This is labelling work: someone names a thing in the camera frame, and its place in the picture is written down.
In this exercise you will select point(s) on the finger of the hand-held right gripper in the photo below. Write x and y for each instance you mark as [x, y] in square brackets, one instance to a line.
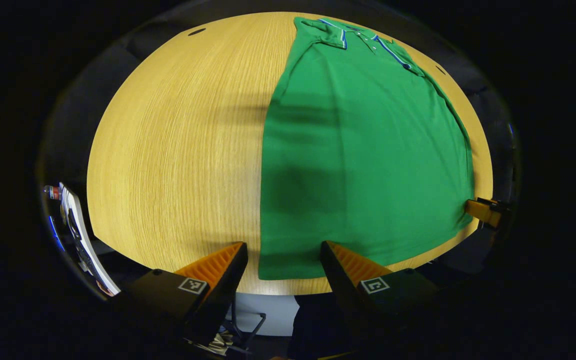
[498, 206]

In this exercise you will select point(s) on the black table grommet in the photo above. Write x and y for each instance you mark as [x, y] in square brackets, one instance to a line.
[196, 31]
[440, 70]

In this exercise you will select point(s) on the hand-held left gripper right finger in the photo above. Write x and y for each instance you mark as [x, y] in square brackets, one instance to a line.
[340, 285]

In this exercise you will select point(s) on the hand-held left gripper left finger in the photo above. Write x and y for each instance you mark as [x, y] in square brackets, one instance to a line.
[228, 285]

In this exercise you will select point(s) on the black metal frame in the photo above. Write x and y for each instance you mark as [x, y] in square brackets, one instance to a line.
[245, 327]

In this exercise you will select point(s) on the white and black object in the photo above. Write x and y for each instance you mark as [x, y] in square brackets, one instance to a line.
[80, 235]

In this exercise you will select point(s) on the green T-shirt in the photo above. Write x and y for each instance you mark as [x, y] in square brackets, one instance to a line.
[368, 175]

